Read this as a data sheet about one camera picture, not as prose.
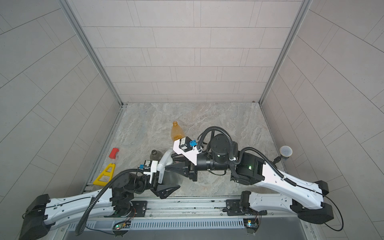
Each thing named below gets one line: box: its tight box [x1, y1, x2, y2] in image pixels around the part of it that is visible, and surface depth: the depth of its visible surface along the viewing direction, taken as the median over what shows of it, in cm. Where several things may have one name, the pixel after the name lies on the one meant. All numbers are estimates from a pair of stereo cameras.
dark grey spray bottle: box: [149, 149, 163, 161], surface depth 79 cm
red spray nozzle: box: [109, 147, 120, 160], surface depth 89 cm
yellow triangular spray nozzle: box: [93, 163, 112, 187], surface depth 80 cm
